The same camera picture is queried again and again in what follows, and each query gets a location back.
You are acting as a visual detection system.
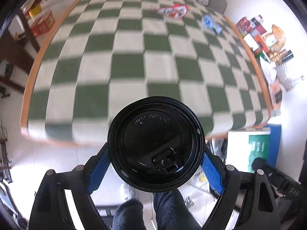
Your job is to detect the blue box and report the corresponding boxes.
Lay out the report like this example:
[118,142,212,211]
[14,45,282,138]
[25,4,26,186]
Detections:
[266,124,281,168]

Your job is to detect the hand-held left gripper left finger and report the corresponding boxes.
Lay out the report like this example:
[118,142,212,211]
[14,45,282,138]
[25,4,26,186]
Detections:
[29,142,113,230]

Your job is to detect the dark wooden chair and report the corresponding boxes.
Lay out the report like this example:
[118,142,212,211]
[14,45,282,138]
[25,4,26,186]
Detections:
[0,14,40,94]

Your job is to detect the yellow bin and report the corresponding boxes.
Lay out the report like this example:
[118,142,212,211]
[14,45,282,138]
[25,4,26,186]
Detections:
[28,3,42,17]

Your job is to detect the cola bottle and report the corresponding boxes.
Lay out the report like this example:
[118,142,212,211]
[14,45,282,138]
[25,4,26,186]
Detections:
[249,14,263,29]

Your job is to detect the printed plastic bag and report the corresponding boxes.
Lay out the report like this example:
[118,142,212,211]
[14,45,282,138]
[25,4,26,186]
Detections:
[192,170,212,193]

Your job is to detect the white bottle with red cap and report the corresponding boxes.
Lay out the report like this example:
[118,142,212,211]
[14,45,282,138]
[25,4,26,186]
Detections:
[256,24,267,37]

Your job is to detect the bread bag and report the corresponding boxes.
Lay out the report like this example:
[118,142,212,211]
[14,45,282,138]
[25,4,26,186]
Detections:
[271,24,286,51]

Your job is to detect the green checkered table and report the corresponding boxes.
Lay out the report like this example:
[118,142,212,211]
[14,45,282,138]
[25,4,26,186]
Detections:
[20,0,274,148]

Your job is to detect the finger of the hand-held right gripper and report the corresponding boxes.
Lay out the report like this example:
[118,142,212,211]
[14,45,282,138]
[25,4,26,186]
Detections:
[251,158,272,173]

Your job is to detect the blue white carton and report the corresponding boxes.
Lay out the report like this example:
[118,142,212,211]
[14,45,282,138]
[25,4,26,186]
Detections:
[266,34,277,47]

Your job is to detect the orange box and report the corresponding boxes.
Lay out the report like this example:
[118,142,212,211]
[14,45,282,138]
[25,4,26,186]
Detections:
[255,35,268,53]

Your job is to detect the red white snack wrapper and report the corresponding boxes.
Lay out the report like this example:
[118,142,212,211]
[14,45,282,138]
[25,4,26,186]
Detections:
[157,3,190,20]

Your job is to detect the red cardboard box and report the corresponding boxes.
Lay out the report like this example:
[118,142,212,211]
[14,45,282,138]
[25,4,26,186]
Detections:
[30,8,55,37]

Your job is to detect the blue crumpled wrapper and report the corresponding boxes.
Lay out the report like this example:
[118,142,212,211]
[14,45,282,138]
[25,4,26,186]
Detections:
[201,14,223,34]

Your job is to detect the grey chair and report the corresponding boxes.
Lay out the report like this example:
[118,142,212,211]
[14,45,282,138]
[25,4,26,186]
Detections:
[207,0,227,13]

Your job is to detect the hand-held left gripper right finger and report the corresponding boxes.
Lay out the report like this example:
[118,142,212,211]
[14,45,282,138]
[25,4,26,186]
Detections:
[200,147,281,230]

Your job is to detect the orange snack packet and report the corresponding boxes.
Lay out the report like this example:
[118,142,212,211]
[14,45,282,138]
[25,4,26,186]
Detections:
[269,81,283,108]

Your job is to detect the gold ornament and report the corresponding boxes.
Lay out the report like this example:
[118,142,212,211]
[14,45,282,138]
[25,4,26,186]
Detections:
[271,50,287,64]

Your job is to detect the green white checkered tablecloth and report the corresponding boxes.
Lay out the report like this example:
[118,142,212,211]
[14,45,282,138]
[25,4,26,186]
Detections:
[21,0,272,146]

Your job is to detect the small white green box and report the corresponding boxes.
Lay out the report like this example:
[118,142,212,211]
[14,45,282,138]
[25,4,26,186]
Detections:
[243,34,259,52]

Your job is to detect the black box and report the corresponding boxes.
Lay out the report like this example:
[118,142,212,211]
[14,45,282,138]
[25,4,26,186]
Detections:
[282,50,294,63]

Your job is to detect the green white medicine box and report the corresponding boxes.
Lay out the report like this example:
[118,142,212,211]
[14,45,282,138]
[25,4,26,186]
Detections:
[227,127,271,173]

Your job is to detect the white crumpled tissue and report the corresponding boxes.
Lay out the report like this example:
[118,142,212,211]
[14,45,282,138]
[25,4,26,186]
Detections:
[260,60,279,82]

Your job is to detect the black metal rack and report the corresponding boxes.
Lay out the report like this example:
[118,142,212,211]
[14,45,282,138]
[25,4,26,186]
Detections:
[0,120,13,185]

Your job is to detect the red drink can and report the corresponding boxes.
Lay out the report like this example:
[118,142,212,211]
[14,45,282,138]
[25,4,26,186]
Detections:
[236,17,251,36]

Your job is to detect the metal ring flanges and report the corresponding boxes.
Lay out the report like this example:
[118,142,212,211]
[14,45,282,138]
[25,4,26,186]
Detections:
[183,196,195,208]

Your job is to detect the black plastic cup lid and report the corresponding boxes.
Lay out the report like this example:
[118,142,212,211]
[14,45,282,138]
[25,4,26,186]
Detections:
[107,96,206,193]

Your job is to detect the clear glass bottle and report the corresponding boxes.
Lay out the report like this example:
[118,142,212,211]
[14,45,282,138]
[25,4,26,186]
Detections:
[278,75,305,90]

